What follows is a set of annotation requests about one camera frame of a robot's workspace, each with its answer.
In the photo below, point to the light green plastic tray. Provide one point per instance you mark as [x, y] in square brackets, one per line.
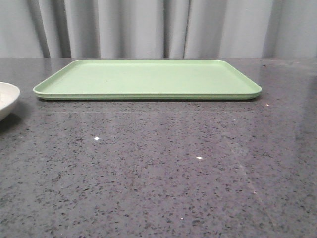
[136, 79]

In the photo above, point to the cream speckled round plate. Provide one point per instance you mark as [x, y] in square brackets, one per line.
[9, 95]

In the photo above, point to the grey pleated curtain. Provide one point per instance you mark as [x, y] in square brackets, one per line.
[177, 29]

